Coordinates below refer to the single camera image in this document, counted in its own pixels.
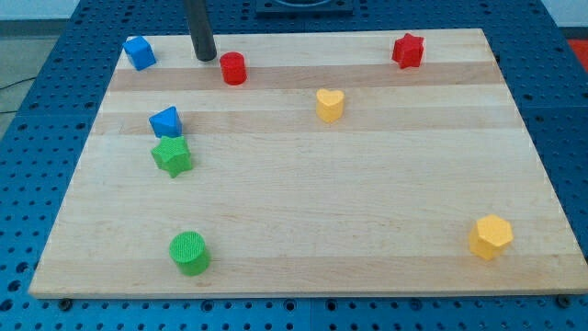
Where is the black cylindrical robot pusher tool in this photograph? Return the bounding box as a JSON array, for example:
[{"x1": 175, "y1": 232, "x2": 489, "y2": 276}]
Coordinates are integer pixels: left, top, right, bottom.
[{"x1": 183, "y1": 0, "x2": 217, "y2": 62}]

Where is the yellow heart block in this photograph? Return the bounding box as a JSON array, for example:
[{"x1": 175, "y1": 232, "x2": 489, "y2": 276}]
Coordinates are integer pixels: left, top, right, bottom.
[{"x1": 316, "y1": 88, "x2": 345, "y2": 123}]

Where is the blue cube block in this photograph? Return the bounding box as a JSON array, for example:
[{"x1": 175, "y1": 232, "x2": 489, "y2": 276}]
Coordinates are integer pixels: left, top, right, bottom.
[{"x1": 123, "y1": 36, "x2": 156, "y2": 71}]

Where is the green cylinder block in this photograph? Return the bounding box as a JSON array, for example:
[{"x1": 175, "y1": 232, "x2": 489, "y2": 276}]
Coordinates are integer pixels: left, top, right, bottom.
[{"x1": 169, "y1": 231, "x2": 210, "y2": 276}]

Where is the green star block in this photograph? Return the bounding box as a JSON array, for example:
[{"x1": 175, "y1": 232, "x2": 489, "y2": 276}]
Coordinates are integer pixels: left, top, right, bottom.
[{"x1": 151, "y1": 136, "x2": 193, "y2": 178}]

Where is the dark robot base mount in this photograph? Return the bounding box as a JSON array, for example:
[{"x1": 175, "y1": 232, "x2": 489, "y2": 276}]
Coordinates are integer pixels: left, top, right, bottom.
[{"x1": 254, "y1": 0, "x2": 355, "y2": 17}]

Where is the black cable on floor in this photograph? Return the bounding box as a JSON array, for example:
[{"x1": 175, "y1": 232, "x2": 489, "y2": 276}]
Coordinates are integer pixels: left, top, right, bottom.
[{"x1": 0, "y1": 76, "x2": 37, "y2": 115}]

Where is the yellow hexagon block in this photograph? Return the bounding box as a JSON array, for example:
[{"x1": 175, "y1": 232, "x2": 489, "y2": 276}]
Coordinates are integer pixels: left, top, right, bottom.
[{"x1": 469, "y1": 214, "x2": 514, "y2": 260}]

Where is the blue triangle block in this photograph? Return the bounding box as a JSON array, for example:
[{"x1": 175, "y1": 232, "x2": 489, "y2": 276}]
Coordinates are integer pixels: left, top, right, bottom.
[{"x1": 149, "y1": 106, "x2": 183, "y2": 138}]

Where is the wooden board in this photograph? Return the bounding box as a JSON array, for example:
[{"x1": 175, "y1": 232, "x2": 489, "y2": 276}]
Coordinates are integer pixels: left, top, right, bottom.
[{"x1": 29, "y1": 29, "x2": 587, "y2": 299}]

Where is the red star block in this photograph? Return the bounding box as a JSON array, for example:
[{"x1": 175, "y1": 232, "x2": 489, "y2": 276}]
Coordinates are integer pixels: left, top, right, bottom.
[{"x1": 391, "y1": 33, "x2": 424, "y2": 69}]

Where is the red cylinder block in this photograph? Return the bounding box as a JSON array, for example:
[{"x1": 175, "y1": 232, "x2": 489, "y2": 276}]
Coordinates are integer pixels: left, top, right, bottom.
[{"x1": 220, "y1": 51, "x2": 247, "y2": 86}]

